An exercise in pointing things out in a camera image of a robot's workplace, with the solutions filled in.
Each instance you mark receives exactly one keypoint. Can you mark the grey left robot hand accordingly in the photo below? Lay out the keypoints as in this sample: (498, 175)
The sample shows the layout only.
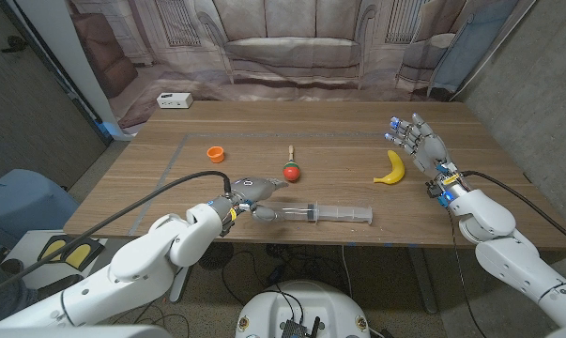
(256, 188)

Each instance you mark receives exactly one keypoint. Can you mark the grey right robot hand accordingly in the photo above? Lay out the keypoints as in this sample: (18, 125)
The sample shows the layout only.
(430, 150)

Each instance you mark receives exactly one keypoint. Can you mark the large clear plastic syringe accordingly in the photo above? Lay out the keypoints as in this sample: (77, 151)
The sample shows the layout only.
(339, 213)

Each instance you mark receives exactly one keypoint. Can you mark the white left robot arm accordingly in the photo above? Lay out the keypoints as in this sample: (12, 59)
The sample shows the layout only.
(142, 267)

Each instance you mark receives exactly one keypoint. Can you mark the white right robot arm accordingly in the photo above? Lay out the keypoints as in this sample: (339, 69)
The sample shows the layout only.
(512, 253)

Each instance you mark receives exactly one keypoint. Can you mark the red green wooden maraca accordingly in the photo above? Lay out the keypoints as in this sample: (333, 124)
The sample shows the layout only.
(291, 173)

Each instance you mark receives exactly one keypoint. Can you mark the yellow toy banana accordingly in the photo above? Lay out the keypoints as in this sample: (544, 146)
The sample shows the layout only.
(395, 171)

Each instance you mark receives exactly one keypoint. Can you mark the small orange cup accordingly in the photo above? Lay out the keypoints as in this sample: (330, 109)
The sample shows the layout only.
(215, 154)

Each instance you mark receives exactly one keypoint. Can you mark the black round floor fan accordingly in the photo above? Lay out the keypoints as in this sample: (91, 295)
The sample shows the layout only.
(215, 256)

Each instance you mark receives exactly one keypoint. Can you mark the white power strip box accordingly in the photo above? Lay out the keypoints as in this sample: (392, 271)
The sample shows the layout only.
(174, 100)

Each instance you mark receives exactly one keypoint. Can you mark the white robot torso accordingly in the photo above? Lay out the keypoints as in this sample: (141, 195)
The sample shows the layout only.
(273, 310)

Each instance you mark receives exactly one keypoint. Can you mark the grey table leg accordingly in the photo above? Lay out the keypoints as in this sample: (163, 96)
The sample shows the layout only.
(423, 281)
(181, 286)

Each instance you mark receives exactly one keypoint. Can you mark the printed sofa room backdrop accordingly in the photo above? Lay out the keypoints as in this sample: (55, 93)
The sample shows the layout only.
(292, 47)

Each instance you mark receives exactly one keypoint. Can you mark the black yellow foot pedal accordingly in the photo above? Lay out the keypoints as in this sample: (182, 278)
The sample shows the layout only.
(78, 256)

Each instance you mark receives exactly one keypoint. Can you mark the blue covered chair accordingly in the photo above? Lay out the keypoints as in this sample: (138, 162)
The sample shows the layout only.
(24, 202)

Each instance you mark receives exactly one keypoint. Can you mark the person operator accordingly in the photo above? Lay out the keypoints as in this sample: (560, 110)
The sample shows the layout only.
(1, 291)

